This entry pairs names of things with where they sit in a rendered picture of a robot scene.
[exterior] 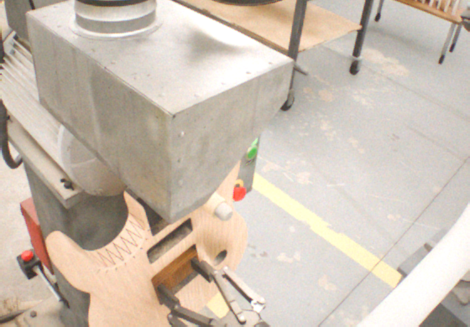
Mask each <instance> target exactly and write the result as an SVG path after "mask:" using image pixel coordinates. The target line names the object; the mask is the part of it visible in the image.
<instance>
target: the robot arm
mask: <svg viewBox="0 0 470 327"><path fill-rule="evenodd" d="M424 247H425V249H426V250H427V251H428V252H429V253H428V254H427V256H426V257H425V258H424V259H423V260H422V261H420V263H419V264H418V265H417V266H416V267H415V268H414V269H413V270H412V272H411V273H410V275H408V276H407V277H406V278H405V279H404V280H403V282H402V283H401V284H400V285H399V286H398V287H397V288H395V289H394V290H393V291H392V292H391V293H390V294H389V295H388V296H387V297H386V298H385V299H384V300H383V301H382V303H380V304H379V305H378V306H377V307H376V308H375V309H374V310H373V311H372V312H371V313H370V314H369V315H368V316H367V317H365V318H364V319H363V320H362V321H361V322H360V323H359V324H357V325H356V326H355V327H417V326H419V325H420V324H421V323H422V321H423V319H424V318H426V317H427V316H428V315H429V313H430V312H431V311H432V310H433V309H434V308H435V307H436V306H437V305H438V304H439V302H440V301H441V300H442V299H443V298H445V296H446V295H447V294H448V293H450V294H452V296H453V297H454V298H455V299H456V300H457V301H458V303H459V304H462V305H464V306H465V305H467V304H468V303H469V301H470V201H469V204H468V205H467V206H466V208H465V211H463V213H462V214H461V216H460V217H459V219H458V220H457V221H456V223H455V225H454V226H453V227H452V228H451V230H450V231H449V232H448V233H447V234H446V235H445V236H444V237H443V238H442V239H441V240H440V241H439V243H438V244H436V243H435V242H434V241H432V240H428V241H427V242H426V243H425V245H424ZM191 267H192V268H193V269H194V270H195V271H196V272H197V273H199V274H200V275H202V277H204V279H205V280H207V282H209V283H211V282H212V281H213V279H214V283H215V284H216V286H217V287H218V290H219V292H220V294H221V295H222V297H223V299H224V301H225V303H226V305H227V306H228V308H229V311H228V312H227V313H226V314H225V316H223V317H222V318H220V319H219V320H217V319H214V318H209V317H206V316H203V315H202V314H199V313H197V312H195V311H193V310H191V309H188V308H186V307H181V306H180V300H179V299H178V298H177V297H176V296H175V295H174V294H173V293H172V292H171V291H170V290H169V289H167V287H165V286H164V285H163V284H162V283H161V284H160V285H158V286H157V290H158V293H161V295H160V299H161V302H162V303H163V304H164V305H165V306H166V307H167V308H168V309H169V310H170V312H169V314H168V315H167V319H168V322H169V324H170V325H171V326H172V327H189V326H188V325H187V324H185V323H184V322H183V321H182V320H181V319H183V320H187V321H189V322H191V323H192V324H196V325H198V326H200V327H271V326H270V325H269V324H268V323H267V322H264V321H263V320H262V319H261V316H260V313H261V311H262V309H265V304H266V302H267V299H266V298H265V297H263V296H261V295H260V294H256V293H255V292H254V291H253V290H252V289H251V288H250V287H248V285H247V284H246V283H245V282H244V281H243V280H242V279H241V278H240V277H239V276H238V275H237V274H236V273H235V272H234V271H233V270H232V269H231V268H230V267H229V266H228V265H225V266H223V267H222V268H221V269H218V270H216V269H215V268H214V267H213V266H212V265H211V264H209V263H208V262H207V261H204V260H202V261H201V262H199V261H198V260H197V259H195V258H194V257H193V258H192V259H191ZM223 278H225V279H226V280H227V281H228V282H229V283H230V284H231V285H232V286H233V287H234V288H235V289H236V290H237V291H238V292H239V293H240V294H241V295H242V296H244V298H245V299H246V300H247V301H248V302H249V303H250V304H251V307H252V308H253V310H247V309H241V308H240V306H239V304H238V302H237V300H235V298H234V297H233V296H232V294H231V292H230V290H229V288H228V287H227V285H226V283H225V281H224V280H223ZM178 317H179V318H181V319H178Z"/></svg>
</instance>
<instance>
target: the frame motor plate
mask: <svg viewBox="0 0 470 327"><path fill-rule="evenodd" d="M8 141H9V142H10V144H11V145H12V146H13V147H14V148H15V149H16V150H17V151H18V153H19V154H20V156H21V157H22V158H23V160H24V161H26V162H27V163H28V165H29V166H30V167H31V168H32V170H33V171H34V172H35V173H36V174H37V175H38V177H40V178H41V179H42V180H43V182H44V184H45V185H46V186H47V187H48V188H49V189H50V191H51V192H52V193H53V194H54V195H55V196H56V198H57V199H58V200H59V201H60V202H61V203H62V204H63V205H64V207H65V208H66V209H70V208H71V207H72V206H73V205H77V204H79V203H81V202H82V201H84V200H86V199H88V198H90V197H91V195H89V194H87V193H85V192H83V191H82V190H81V189H79V188H78V187H77V186H76V185H75V184H74V182H73V181H72V180H71V179H70V178H69V176H68V175H67V174H66V172H65V171H64V170H63V168H61V166H59V165H58V164H57V163H56V161H54V160H53V158H52V157H51V156H50V155H49V154H48V153H47V151H46V150H45V149H44V148H42V146H41V145H40V144H39V143H38V142H37V140H36V139H35V138H33V137H32V135H30V134H29V132H28V130H26V129H25V128H24V126H23V125H22V124H20V123H19V121H18V120H17V119H16V117H15V116H13V114H12V113H11V112H10V111H8Z"/></svg>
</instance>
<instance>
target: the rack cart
mask: <svg viewBox="0 0 470 327"><path fill-rule="evenodd" d="M395 1H398V2H400V3H404V4H406V5H409V6H411V7H413V8H416V9H418V10H421V11H423V12H426V13H429V14H432V15H434V16H437V17H439V18H443V19H445V20H447V21H450V22H451V23H452V25H451V27H450V28H449V29H450V30H449V33H448V34H447V38H446V43H444V45H443V47H444V48H443V50H442V51H441V56H440V58H439V62H438V64H440V65H441V64H442V63H443V60H444V59H445V56H446V52H447V51H448V46H449V45H450V41H451V40H452V36H453V34H454V30H455V28H456V25H458V26H457V31H456V33H455V36H454V37H453V41H452V45H451V48H450V49H449V52H450V53H452V51H453V50H454V49H455V45H456V43H457V39H458V38H459V34H460V33H461V29H462V19H461V17H460V15H461V14H462V13H463V12H464V11H465V10H466V8H463V7H462V3H463V2H464V1H463V0H461V2H460V3H459V1H460V0H452V3H451V4H450V2H451V1H450V0H447V4H446V8H445V10H443V9H441V0H423V1H421V0H395ZM455 1H456V2H455ZM458 3H459V5H458ZM449 4H450V5H449ZM383 6H384V0H380V1H379V8H378V10H377V14H376V17H375V20H374V21H376V22H379V20H380V17H381V11H382V9H383Z"/></svg>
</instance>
